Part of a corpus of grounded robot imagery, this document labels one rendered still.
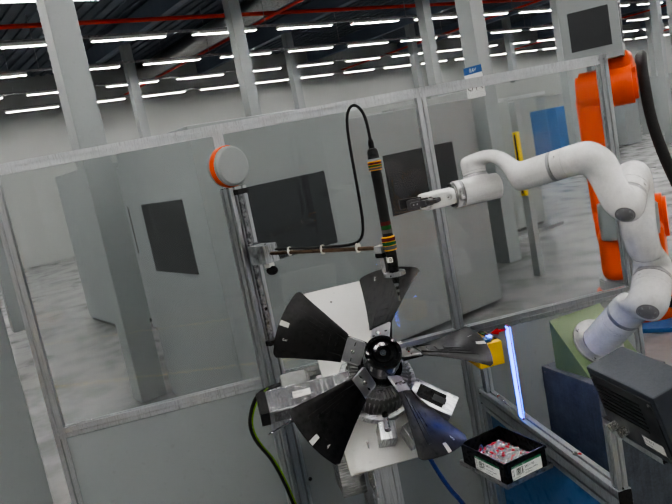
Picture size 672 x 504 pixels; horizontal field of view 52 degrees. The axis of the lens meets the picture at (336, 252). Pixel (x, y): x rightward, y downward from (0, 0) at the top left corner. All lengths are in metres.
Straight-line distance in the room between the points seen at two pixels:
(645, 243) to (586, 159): 0.34
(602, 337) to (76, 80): 4.87
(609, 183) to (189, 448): 1.92
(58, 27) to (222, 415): 4.18
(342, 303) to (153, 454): 1.02
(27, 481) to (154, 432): 0.95
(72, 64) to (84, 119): 0.46
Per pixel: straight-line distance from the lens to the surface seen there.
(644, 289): 2.32
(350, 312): 2.54
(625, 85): 6.01
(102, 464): 3.03
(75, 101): 6.24
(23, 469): 3.72
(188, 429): 2.97
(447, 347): 2.26
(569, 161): 2.08
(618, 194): 2.06
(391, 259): 2.16
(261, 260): 2.57
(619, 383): 1.73
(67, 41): 6.33
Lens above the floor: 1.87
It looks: 8 degrees down
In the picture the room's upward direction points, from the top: 11 degrees counter-clockwise
